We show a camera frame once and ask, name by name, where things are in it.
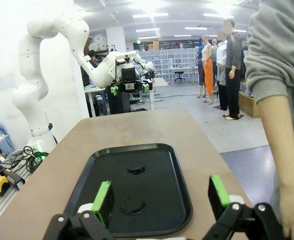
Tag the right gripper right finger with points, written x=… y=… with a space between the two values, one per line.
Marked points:
x=218 y=197

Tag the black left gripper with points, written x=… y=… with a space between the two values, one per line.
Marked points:
x=128 y=75

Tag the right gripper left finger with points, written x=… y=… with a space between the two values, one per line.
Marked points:
x=104 y=200

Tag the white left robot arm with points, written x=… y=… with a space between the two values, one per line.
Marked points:
x=34 y=92

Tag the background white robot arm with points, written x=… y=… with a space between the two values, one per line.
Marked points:
x=147 y=65

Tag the black computer tower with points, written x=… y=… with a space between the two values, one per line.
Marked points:
x=118 y=103

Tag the grey work desk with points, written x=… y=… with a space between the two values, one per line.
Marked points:
x=159 y=83

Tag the black office chair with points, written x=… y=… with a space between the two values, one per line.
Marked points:
x=179 y=76

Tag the black plastic serving tray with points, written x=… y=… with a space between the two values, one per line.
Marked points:
x=157 y=180

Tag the white round foam rolls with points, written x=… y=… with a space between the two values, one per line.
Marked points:
x=98 y=42

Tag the white desk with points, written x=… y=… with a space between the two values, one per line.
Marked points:
x=187 y=70

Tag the long ceiling light panel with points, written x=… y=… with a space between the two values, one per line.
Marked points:
x=150 y=15
x=147 y=30

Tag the mannequin with blue top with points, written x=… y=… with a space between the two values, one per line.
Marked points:
x=200 y=65

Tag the mannequin with orange trousers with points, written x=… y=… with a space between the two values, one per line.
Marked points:
x=208 y=72

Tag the mannequin with white shirt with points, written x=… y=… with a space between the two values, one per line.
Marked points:
x=222 y=70

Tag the wooden plinth box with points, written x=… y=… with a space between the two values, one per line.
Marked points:
x=249 y=105

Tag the mannequin grey shirt black trousers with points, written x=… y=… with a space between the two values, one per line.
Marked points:
x=233 y=70

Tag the person's arm, grey sleeve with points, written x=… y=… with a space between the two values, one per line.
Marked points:
x=274 y=50

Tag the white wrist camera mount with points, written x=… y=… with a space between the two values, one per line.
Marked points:
x=125 y=58

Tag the wall of grey storage bins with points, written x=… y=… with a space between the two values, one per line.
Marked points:
x=177 y=57

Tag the black handheld switch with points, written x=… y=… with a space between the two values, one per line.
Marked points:
x=12 y=176

